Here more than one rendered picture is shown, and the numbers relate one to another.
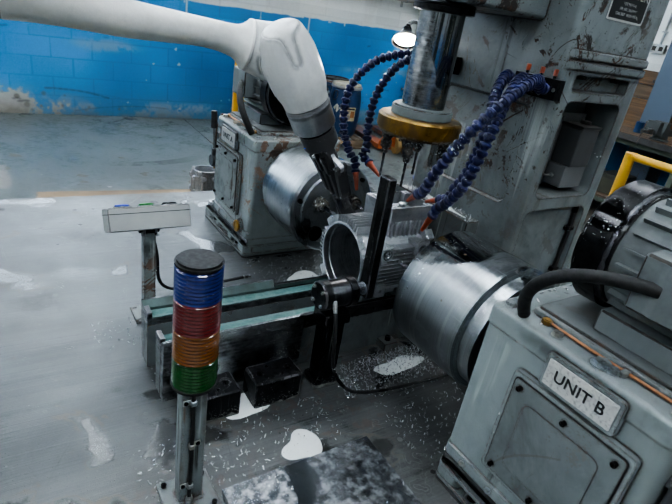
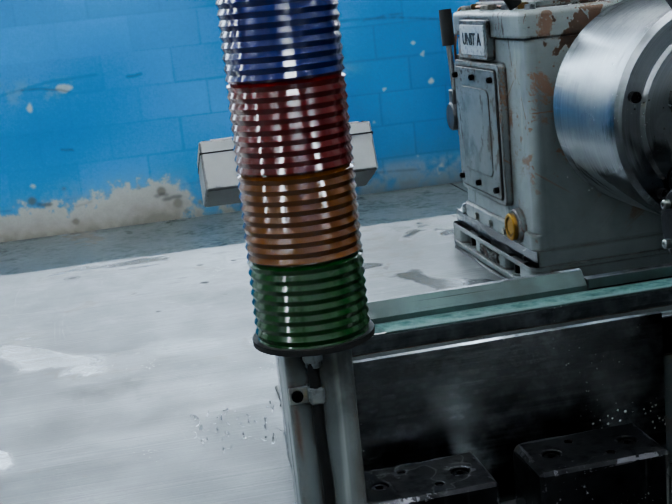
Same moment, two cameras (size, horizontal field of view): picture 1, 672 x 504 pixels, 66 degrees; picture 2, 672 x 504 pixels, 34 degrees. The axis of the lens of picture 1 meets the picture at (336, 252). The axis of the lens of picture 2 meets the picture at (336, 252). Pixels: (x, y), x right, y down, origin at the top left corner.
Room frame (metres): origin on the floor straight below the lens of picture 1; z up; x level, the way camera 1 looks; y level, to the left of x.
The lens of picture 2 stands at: (0.07, -0.09, 1.20)
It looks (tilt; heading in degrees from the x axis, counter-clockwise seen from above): 13 degrees down; 26
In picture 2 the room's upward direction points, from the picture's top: 6 degrees counter-clockwise
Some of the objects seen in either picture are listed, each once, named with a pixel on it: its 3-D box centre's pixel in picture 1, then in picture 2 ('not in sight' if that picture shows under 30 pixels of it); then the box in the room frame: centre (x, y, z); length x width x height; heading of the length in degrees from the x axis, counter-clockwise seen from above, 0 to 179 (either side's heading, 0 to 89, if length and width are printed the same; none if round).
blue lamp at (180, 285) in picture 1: (198, 280); (280, 31); (0.55, 0.16, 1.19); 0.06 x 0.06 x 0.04
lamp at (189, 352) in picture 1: (196, 340); (300, 210); (0.55, 0.16, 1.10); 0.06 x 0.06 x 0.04
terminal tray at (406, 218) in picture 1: (397, 213); not in sight; (1.13, -0.12, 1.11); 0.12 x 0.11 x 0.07; 126
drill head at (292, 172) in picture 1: (306, 189); (660, 102); (1.40, 0.11, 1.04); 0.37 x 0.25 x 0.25; 36
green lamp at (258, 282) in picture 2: (194, 367); (309, 295); (0.55, 0.16, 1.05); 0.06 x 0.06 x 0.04
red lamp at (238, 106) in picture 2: (197, 311); (290, 122); (0.55, 0.16, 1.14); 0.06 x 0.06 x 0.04
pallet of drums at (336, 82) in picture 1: (308, 108); not in sight; (6.38, 0.62, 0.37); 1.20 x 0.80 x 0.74; 120
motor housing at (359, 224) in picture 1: (375, 251); not in sight; (1.11, -0.09, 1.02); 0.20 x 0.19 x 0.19; 126
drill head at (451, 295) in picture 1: (484, 316); not in sight; (0.85, -0.29, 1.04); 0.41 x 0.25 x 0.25; 36
